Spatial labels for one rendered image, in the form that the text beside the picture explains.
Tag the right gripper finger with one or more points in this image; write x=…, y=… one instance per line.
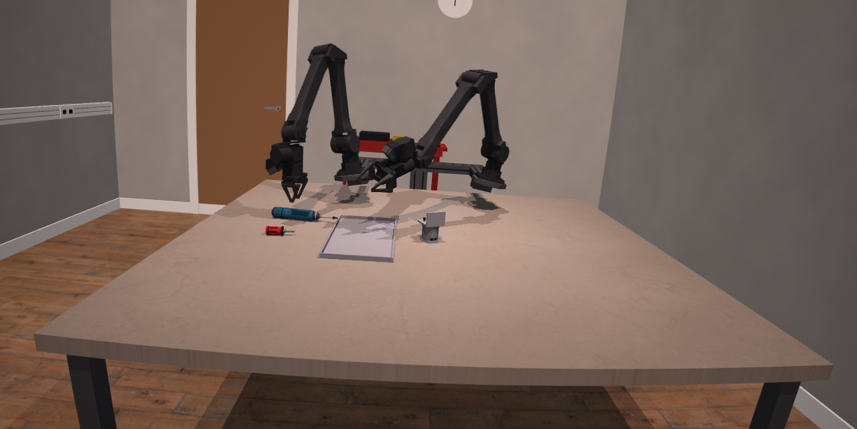
x=302, y=188
x=296, y=186

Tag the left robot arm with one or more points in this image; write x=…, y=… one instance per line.
x=403, y=155

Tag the dark blue electric screwdriver barrel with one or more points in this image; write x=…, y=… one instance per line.
x=296, y=214

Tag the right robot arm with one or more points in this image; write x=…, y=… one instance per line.
x=295, y=128

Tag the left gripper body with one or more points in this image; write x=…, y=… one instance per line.
x=383, y=170

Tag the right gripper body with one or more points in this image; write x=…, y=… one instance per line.
x=297, y=173

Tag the red screwdriver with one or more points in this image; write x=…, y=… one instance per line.
x=274, y=230

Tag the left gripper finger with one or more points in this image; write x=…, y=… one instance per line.
x=368, y=167
x=389, y=185

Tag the grey l-shaped bracket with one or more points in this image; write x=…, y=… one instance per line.
x=434, y=219

